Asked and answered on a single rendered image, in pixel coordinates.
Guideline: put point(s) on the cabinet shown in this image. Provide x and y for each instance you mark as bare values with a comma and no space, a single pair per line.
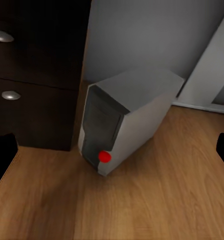
42,49

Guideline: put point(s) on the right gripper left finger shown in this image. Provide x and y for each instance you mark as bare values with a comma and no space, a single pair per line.
8,150

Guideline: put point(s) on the desktop computer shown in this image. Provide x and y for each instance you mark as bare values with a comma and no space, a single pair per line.
123,112

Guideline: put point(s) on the desk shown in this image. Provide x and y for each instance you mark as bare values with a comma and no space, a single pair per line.
207,78

